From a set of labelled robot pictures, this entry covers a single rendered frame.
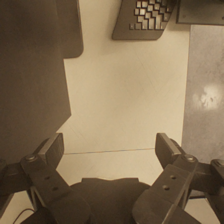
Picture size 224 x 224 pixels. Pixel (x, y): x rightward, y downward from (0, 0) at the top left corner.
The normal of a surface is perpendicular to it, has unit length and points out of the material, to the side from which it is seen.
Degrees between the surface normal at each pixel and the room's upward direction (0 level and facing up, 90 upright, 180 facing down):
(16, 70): 86
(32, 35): 86
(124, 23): 5
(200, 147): 0
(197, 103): 0
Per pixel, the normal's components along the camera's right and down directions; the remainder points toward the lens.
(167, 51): 0.02, 0.30
